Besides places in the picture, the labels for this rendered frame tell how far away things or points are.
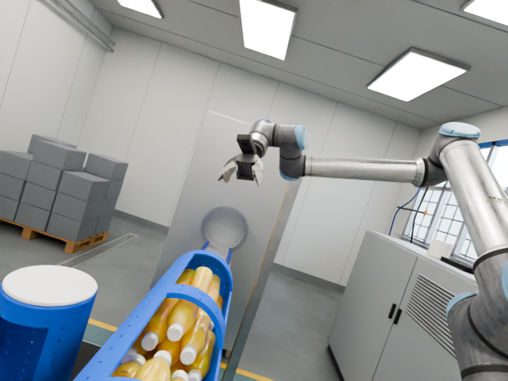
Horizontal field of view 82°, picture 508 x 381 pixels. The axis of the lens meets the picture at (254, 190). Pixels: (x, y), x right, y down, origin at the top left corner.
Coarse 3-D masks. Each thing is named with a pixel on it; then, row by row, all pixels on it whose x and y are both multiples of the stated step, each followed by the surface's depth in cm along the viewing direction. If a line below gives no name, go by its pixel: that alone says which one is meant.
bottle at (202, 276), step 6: (198, 270) 113; (204, 270) 113; (210, 270) 114; (198, 276) 110; (204, 276) 110; (210, 276) 113; (192, 282) 108; (198, 282) 107; (204, 282) 108; (210, 282) 113; (198, 288) 105; (204, 288) 107
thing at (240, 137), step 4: (240, 136) 93; (244, 136) 93; (248, 136) 92; (240, 140) 93; (244, 140) 92; (248, 140) 92; (252, 140) 96; (240, 144) 95; (244, 144) 94; (248, 144) 95; (252, 144) 96; (240, 148) 98; (244, 148) 98; (248, 148) 97; (252, 148) 97; (252, 152) 99; (256, 152) 102
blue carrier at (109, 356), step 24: (192, 264) 128; (216, 264) 128; (168, 288) 85; (192, 288) 87; (144, 312) 71; (216, 312) 85; (120, 336) 62; (216, 336) 101; (96, 360) 55; (120, 360) 53; (216, 360) 83
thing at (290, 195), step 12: (300, 180) 174; (288, 192) 175; (288, 204) 175; (288, 216) 176; (276, 228) 176; (276, 240) 176; (276, 252) 177; (264, 264) 177; (264, 276) 177; (264, 288) 178; (252, 300) 178; (252, 312) 179; (240, 324) 183; (240, 336) 179; (240, 348) 180; (228, 360) 184; (228, 372) 181
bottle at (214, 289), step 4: (212, 276) 125; (216, 276) 126; (212, 280) 120; (216, 280) 122; (220, 280) 127; (212, 284) 116; (216, 284) 118; (220, 284) 125; (212, 288) 113; (216, 288) 115; (208, 292) 111; (212, 292) 112; (216, 292) 113; (212, 296) 110; (216, 296) 112; (216, 300) 112
